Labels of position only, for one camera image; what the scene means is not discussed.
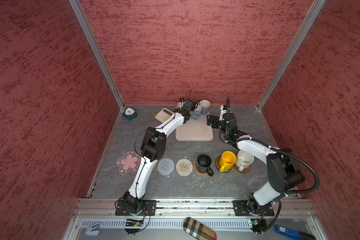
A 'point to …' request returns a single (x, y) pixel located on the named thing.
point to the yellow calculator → (163, 115)
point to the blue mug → (197, 112)
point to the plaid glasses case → (198, 230)
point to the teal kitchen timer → (130, 114)
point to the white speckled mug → (244, 159)
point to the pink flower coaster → (129, 162)
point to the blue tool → (293, 233)
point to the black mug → (203, 161)
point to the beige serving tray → (195, 130)
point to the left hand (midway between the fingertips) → (186, 115)
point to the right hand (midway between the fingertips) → (211, 118)
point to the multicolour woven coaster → (184, 167)
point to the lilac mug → (205, 105)
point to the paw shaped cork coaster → (204, 174)
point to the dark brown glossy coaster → (217, 165)
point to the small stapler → (93, 230)
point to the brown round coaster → (244, 170)
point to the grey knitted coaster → (165, 166)
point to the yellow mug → (226, 161)
